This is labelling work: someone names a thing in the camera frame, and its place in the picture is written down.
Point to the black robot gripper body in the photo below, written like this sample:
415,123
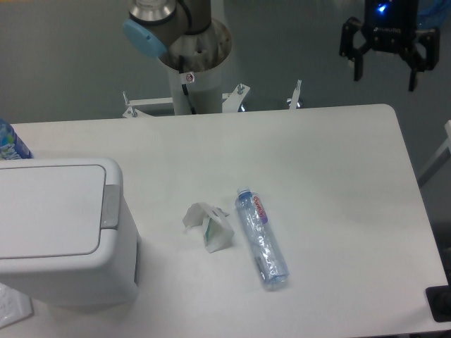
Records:
389,26

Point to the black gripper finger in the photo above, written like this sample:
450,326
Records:
422,53
347,48

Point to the silver robot arm blue cap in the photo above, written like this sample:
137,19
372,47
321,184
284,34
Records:
153,26

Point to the white trash can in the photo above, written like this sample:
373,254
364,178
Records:
68,237

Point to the blue plastic bag top right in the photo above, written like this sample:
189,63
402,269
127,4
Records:
432,13

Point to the black clamp table edge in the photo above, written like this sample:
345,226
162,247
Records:
439,303

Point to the crumpled white paper carton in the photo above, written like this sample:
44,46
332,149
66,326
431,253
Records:
216,230

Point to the empty clear plastic water bottle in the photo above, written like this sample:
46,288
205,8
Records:
269,260

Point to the blue labelled bottle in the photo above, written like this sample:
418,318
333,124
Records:
12,146

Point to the white frame right edge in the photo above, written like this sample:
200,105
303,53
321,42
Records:
439,158

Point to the white pedestal base frame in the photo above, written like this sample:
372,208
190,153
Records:
231,102

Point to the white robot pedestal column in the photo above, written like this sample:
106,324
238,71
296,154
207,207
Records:
193,64

